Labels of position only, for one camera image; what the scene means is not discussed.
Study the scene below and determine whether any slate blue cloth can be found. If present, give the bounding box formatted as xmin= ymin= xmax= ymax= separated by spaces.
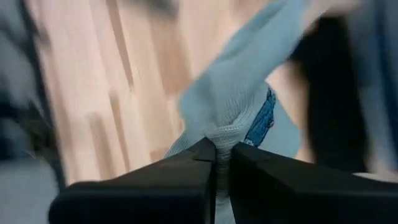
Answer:
xmin=243 ymin=88 xmax=278 ymax=147

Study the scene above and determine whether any black cloth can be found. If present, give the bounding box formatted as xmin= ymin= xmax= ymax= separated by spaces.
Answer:
xmin=291 ymin=15 xmax=370 ymax=174

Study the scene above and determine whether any grey-green sock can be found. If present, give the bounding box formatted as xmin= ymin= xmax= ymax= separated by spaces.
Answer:
xmin=164 ymin=0 xmax=313 ymax=224
xmin=257 ymin=98 xmax=305 ymax=160

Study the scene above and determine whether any blue plastic bin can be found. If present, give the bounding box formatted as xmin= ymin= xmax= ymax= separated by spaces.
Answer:
xmin=348 ymin=0 xmax=398 ymax=175

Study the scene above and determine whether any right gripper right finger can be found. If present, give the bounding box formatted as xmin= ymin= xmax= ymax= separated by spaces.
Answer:
xmin=229 ymin=141 xmax=398 ymax=224

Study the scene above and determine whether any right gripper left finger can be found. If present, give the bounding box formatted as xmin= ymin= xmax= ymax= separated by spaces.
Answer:
xmin=47 ymin=136 xmax=218 ymax=224

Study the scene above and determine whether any black metal table frame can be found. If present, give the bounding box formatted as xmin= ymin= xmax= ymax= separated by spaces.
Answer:
xmin=0 ymin=0 xmax=68 ymax=191

